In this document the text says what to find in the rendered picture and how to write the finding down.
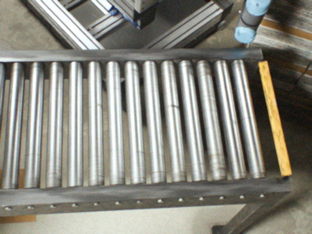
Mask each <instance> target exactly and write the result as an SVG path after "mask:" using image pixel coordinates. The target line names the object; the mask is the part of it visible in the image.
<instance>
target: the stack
mask: <svg viewBox="0 0 312 234"><path fill-rule="evenodd" d="M263 19H266V20H269V21H273V22H276V23H279V24H282V25H285V26H289V27H292V28H295V29H299V30H302V31H304V32H307V33H311V34H312V0H271V3H270V6H269V9H268V10H267V12H266V13H265V15H264V17H263ZM249 48H261V52H262V54H263V55H266V56H269V57H272V58H276V59H280V60H283V61H286V62H289V63H292V64H295V65H299V66H302V67H304V68H306V67H308V69H307V70H311V71H312V41H310V40H307V39H304V38H301V37H298V36H295V35H291V34H288V33H286V32H282V31H279V30H276V29H273V28H270V27H267V26H263V25H261V24H260V25H259V27H258V30H257V35H256V36H255V39H254V41H253V42H251V44H250V47H249ZM267 63H268V68H269V72H270V76H271V81H272V85H273V88H276V89H279V90H282V91H285V92H289V91H291V92H290V94H294V95H297V96H300V97H303V98H307V99H310V100H312V76H309V75H306V74H305V72H304V73H302V72H299V71H295V70H292V69H289V68H286V67H283V66H280V65H276V64H273V63H270V62H267ZM250 80H253V81H256V82H259V83H262V80H261V76H260V70H259V67H258V69H257V71H256V73H255V75H254V76H252V77H251V79H250ZM249 88H250V93H251V98H252V101H253V102H256V103H259V104H262V105H265V106H267V103H266V99H264V98H261V97H258V96H256V94H257V93H259V94H262V95H265V94H264V89H262V88H259V87H256V86H253V85H250V84H249ZM274 95H275V99H277V100H280V101H283V102H286V103H289V104H293V105H295V106H299V107H302V108H305V109H308V110H311V111H312V105H310V104H307V103H304V102H301V101H298V100H295V99H292V98H288V97H287V96H283V95H280V94H277V93H274ZM276 104H277V108H278V110H280V111H283V112H286V113H289V114H292V115H295V116H298V117H301V118H304V119H307V120H310V121H312V114H309V113H306V112H303V111H300V110H297V109H294V108H291V107H288V106H285V105H282V104H279V103H276Z"/></svg>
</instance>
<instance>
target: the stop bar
mask: <svg viewBox="0 0 312 234"><path fill-rule="evenodd" d="M258 65H259V70H260V76H261V80H262V85H263V89H264V94H265V98H266V104H267V109H268V114H269V118H270V123H271V127H272V132H273V137H274V142H275V147H276V151H277V156H278V161H279V166H280V171H281V175H282V178H290V177H292V171H291V167H290V163H289V156H288V154H287V150H286V144H285V140H284V135H283V131H282V127H281V122H280V117H279V112H278V108H277V104H276V99H275V95H274V91H273V85H272V81H271V76H270V72H269V68H268V63H267V61H260V62H259V63H258Z"/></svg>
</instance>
